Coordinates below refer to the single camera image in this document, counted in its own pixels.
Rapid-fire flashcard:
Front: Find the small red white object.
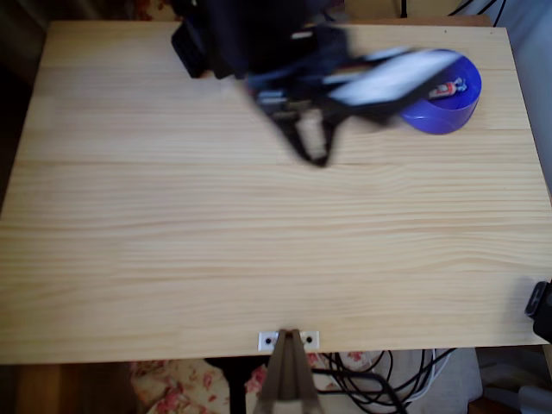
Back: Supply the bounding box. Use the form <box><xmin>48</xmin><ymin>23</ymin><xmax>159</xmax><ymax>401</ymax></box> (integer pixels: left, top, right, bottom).
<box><xmin>426</xmin><ymin>77</ymin><xmax>470</xmax><ymax>101</ymax></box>

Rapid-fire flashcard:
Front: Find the purple plastic bowl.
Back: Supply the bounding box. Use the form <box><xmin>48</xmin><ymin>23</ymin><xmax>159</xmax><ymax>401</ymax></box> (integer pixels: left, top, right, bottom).
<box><xmin>397</xmin><ymin>48</ymin><xmax>483</xmax><ymax>135</ymax></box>

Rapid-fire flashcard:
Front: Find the black stand base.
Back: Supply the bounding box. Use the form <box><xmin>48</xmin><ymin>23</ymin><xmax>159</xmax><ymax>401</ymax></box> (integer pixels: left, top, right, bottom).
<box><xmin>204</xmin><ymin>356</ymin><xmax>269</xmax><ymax>414</ymax></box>

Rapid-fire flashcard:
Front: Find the white cushion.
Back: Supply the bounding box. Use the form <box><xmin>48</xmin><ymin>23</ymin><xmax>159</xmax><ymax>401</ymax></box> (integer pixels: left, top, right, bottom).
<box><xmin>383</xmin><ymin>348</ymin><xmax>485</xmax><ymax>414</ymax></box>

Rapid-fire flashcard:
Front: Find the floral patterned cloth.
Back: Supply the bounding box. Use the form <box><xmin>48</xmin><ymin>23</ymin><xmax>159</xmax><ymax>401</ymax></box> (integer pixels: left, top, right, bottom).
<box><xmin>129</xmin><ymin>351</ymin><xmax>367</xmax><ymax>414</ymax></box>

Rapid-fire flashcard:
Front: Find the black webcam on gripper mount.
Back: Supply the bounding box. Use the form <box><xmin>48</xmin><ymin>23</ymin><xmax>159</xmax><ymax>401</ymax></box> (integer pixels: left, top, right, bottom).
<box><xmin>323</xmin><ymin>47</ymin><xmax>459</xmax><ymax>118</ymax></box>

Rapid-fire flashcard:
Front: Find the white metal bracket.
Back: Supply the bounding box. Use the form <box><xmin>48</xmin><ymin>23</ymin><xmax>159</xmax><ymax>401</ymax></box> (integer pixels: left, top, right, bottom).
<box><xmin>257</xmin><ymin>330</ymin><xmax>321</xmax><ymax>351</ymax></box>

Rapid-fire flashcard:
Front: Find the grey camera stand pole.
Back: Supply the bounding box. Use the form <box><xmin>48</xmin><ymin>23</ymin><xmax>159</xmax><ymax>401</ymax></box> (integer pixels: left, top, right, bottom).
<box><xmin>254</xmin><ymin>328</ymin><xmax>323</xmax><ymax>414</ymax></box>

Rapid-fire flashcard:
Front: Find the thick black floor cable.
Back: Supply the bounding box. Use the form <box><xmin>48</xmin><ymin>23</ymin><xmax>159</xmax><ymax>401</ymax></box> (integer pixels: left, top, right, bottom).
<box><xmin>310</xmin><ymin>349</ymin><xmax>409</xmax><ymax>414</ymax></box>

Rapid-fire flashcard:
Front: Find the white floor cable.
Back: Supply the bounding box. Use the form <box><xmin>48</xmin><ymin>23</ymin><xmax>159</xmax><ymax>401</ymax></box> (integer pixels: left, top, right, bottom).
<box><xmin>386</xmin><ymin>348</ymin><xmax>458</xmax><ymax>409</ymax></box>

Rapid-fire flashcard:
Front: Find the black side camera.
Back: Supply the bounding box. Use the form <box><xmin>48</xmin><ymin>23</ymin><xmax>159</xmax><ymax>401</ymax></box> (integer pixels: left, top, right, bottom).
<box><xmin>524</xmin><ymin>279</ymin><xmax>552</xmax><ymax>345</ymax></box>

